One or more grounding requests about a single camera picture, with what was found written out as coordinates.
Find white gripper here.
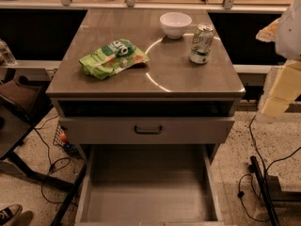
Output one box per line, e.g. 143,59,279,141
256,0,301,119

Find green rice chip bag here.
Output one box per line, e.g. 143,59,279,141
79,39,150,80

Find grey drawer cabinet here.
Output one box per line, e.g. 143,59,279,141
47,8,245,156

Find open bottom drawer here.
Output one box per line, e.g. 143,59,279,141
75,145,225,226

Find green white soda can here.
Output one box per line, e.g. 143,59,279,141
189,23,214,64

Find white ceramic bowl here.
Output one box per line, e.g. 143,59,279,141
159,12,192,39

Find black metal stand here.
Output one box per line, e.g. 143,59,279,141
249,155,301,226

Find orange ball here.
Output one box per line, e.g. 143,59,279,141
59,132,68,143

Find dark brown chair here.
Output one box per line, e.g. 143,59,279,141
0,75,47,123

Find clear plastic bottle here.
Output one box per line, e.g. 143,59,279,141
0,39,17,66

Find black white sneaker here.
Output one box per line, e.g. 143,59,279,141
0,204,23,226

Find black floor cable right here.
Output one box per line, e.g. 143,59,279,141
237,113,301,223

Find black floor cable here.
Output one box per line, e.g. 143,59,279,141
237,113,301,223
32,113,79,207

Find middle drawer with black handle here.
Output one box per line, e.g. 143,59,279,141
59,117,234,145

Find black floor cable left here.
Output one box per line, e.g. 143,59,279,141
32,113,79,207

